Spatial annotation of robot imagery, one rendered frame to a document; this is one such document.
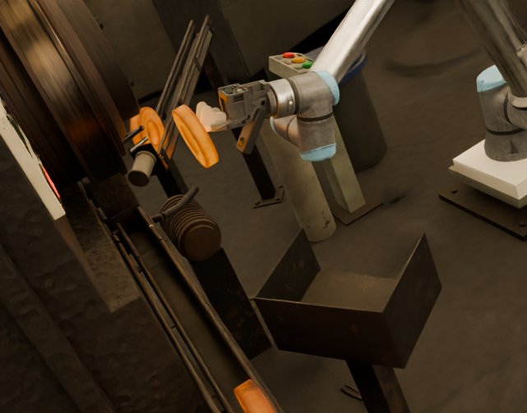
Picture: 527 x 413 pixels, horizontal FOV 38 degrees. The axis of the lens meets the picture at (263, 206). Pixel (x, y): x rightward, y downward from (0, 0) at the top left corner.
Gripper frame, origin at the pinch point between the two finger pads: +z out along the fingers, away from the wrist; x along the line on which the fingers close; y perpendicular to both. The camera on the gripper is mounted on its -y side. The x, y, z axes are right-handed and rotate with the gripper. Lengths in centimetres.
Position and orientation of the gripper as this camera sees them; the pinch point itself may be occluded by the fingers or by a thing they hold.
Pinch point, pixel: (192, 129)
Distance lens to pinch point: 182.0
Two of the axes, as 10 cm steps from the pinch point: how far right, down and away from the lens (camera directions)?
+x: 4.0, 3.7, -8.4
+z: -9.1, 2.7, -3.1
